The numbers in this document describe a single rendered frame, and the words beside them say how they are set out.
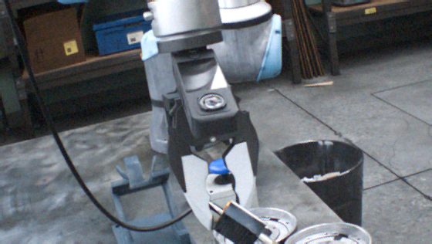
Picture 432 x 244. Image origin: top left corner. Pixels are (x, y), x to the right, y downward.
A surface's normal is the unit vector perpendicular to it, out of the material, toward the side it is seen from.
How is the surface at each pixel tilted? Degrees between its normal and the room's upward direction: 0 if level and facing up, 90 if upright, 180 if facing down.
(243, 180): 82
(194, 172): 82
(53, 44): 93
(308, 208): 0
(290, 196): 0
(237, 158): 82
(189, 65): 23
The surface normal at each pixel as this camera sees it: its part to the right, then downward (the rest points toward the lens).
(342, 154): -0.83, 0.20
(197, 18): 0.29, 0.13
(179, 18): -0.12, 0.20
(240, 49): -0.20, 0.44
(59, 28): 0.37, 0.36
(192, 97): -0.04, -0.77
